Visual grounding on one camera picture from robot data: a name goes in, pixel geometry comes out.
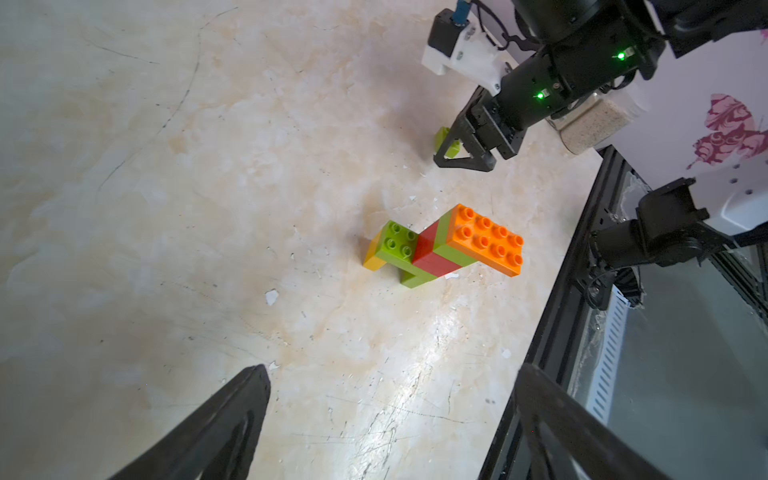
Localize white slotted cable duct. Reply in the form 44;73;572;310
567;287;631;427

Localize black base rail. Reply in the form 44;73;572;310
476;146;768;480

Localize long green lego brick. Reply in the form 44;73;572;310
377;220;436;289

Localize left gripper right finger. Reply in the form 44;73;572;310
514;363;667;479

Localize red lego brick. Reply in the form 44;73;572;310
413;220;461;277

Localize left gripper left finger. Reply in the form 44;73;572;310
112;365;271;479

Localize small green lego brick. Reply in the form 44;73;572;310
434;126;463;160
432;209;476;267

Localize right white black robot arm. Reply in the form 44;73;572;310
422;1;767;310

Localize yellow lego brick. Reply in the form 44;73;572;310
363;231;386;271

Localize orange long lego brick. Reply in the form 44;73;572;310
452;204;525;277

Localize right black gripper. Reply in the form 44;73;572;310
433;11;666;172

